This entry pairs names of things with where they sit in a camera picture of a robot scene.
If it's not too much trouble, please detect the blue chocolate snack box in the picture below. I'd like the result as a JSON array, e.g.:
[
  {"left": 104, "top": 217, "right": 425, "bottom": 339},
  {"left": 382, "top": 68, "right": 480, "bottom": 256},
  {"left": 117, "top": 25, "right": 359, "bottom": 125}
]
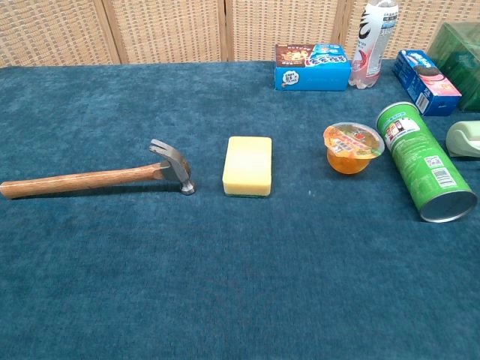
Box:
[{"left": 274, "top": 43, "right": 353, "bottom": 92}]

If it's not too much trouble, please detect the yellow sponge with green base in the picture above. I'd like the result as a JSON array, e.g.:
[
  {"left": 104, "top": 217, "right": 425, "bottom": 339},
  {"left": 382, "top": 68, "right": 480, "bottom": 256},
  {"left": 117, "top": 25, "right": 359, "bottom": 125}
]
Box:
[{"left": 222, "top": 136, "right": 273, "bottom": 199}]

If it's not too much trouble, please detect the green transparent box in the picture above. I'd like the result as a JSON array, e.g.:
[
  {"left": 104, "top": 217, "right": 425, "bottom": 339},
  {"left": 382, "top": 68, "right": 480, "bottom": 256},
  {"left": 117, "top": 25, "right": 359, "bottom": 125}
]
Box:
[{"left": 427, "top": 21, "right": 480, "bottom": 113}]

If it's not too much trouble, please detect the green chips can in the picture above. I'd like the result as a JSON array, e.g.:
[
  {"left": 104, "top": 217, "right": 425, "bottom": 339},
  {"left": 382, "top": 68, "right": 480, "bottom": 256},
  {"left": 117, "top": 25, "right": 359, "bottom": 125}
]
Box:
[{"left": 376, "top": 100, "right": 479, "bottom": 224}]

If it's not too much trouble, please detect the woven bamboo folding screen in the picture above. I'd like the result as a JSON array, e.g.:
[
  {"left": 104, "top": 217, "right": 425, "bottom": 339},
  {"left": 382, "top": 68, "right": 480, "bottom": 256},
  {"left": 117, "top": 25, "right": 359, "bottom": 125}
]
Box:
[{"left": 0, "top": 0, "right": 480, "bottom": 69}]

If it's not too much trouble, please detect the wooden handle claw hammer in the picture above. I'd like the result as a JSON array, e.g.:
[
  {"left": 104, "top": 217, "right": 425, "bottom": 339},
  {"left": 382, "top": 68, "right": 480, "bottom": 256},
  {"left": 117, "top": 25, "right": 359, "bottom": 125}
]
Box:
[{"left": 0, "top": 138, "right": 197, "bottom": 200}]

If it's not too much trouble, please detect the orange fruit jelly cup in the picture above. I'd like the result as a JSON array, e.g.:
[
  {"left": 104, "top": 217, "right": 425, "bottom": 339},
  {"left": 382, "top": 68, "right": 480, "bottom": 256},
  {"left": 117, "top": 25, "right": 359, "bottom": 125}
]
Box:
[{"left": 322, "top": 121, "right": 386, "bottom": 176}]

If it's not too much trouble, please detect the pale green lint roller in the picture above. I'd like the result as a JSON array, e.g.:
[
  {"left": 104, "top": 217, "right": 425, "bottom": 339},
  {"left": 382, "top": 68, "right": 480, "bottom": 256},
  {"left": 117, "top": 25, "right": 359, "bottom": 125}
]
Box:
[{"left": 445, "top": 120, "right": 480, "bottom": 158}]

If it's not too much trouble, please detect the blue sandwich cookie box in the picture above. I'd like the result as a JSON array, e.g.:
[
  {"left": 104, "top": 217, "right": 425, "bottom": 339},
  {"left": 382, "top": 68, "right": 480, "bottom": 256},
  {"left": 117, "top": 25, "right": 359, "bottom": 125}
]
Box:
[{"left": 392, "top": 49, "right": 463, "bottom": 117}]

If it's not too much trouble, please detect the white pink drink bottle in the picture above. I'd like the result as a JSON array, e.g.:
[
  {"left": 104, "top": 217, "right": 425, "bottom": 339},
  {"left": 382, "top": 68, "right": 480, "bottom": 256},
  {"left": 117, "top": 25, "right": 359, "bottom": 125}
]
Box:
[{"left": 348, "top": 0, "right": 400, "bottom": 91}]

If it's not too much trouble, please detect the blue table cloth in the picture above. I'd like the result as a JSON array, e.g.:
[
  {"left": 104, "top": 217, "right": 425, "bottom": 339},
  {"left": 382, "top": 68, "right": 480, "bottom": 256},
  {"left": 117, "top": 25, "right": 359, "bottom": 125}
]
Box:
[{"left": 0, "top": 58, "right": 480, "bottom": 360}]

